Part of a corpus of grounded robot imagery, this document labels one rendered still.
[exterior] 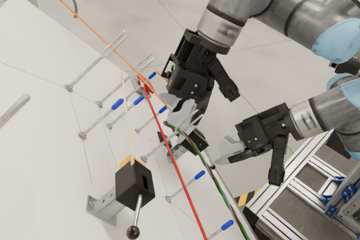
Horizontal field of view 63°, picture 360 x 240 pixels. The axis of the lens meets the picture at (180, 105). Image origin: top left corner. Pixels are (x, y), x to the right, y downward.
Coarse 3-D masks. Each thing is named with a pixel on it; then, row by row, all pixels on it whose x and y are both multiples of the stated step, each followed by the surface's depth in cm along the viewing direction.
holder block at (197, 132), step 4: (196, 128) 67; (192, 132) 63; (196, 132) 64; (200, 132) 67; (192, 136) 63; (196, 136) 63; (200, 136) 65; (204, 136) 68; (184, 140) 63; (192, 140) 63; (196, 140) 64; (200, 140) 64; (204, 140) 65; (184, 144) 63; (188, 144) 64; (196, 144) 64; (204, 144) 65; (188, 148) 64; (192, 148) 65; (200, 148) 65; (204, 148) 66; (192, 152) 65
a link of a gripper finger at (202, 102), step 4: (208, 92) 55; (200, 96) 55; (204, 96) 55; (208, 96) 55; (196, 100) 56; (200, 100) 55; (204, 100) 55; (208, 100) 55; (200, 104) 55; (204, 104) 55; (196, 108) 56; (200, 108) 55; (204, 108) 55; (196, 112) 56; (200, 112) 55; (204, 112) 55; (192, 116) 56; (196, 116) 56; (192, 120) 56; (196, 124) 57
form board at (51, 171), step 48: (0, 0) 53; (0, 48) 42; (48, 48) 55; (0, 96) 35; (48, 96) 44; (96, 96) 58; (0, 144) 30; (48, 144) 36; (96, 144) 46; (144, 144) 61; (0, 192) 27; (48, 192) 31; (96, 192) 38; (192, 192) 64
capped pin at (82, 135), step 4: (120, 100) 42; (116, 104) 42; (120, 104) 42; (112, 108) 42; (116, 108) 42; (108, 112) 43; (104, 116) 43; (100, 120) 43; (92, 124) 43; (96, 124) 43; (88, 128) 43; (92, 128) 43; (80, 132) 44; (84, 132) 44; (80, 136) 43; (84, 136) 44
